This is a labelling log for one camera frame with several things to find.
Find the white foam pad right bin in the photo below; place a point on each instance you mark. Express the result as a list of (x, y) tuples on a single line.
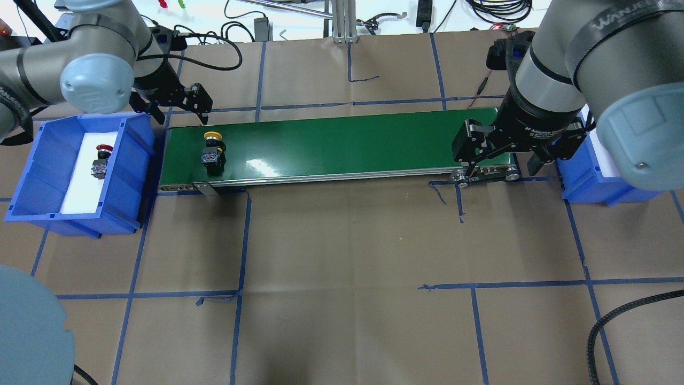
[(605, 162)]

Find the white foam pad bin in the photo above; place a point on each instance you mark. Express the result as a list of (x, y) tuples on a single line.
[(605, 162), (83, 193)]

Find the left blue plastic bin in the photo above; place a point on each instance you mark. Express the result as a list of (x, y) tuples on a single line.
[(47, 174)]

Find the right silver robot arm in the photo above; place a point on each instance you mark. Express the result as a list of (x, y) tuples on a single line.
[(612, 67)]

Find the black power adapter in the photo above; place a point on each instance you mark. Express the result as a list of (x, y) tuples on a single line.
[(262, 29)]

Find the white foam pad left bin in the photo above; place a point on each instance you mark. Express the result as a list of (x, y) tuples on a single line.
[(83, 193)]

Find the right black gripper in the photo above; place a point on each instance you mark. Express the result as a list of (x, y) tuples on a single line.
[(530, 118)]

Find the blue plastic bin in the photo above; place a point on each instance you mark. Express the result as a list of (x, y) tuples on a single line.
[(591, 177), (47, 174)]

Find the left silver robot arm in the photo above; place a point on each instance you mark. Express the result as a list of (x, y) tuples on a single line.
[(108, 60)]

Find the right blue plastic bin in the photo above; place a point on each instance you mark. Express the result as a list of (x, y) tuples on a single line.
[(591, 177)]

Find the aluminium frame post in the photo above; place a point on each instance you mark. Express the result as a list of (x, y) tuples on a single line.
[(344, 25)]

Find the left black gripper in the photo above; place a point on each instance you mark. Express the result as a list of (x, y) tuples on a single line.
[(161, 84)]

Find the green conveyor belt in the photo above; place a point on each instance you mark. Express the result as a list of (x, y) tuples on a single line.
[(319, 150)]

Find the yellow push button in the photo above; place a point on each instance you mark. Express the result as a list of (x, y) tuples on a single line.
[(213, 156)]

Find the red push button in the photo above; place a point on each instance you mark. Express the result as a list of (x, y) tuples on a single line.
[(100, 164)]

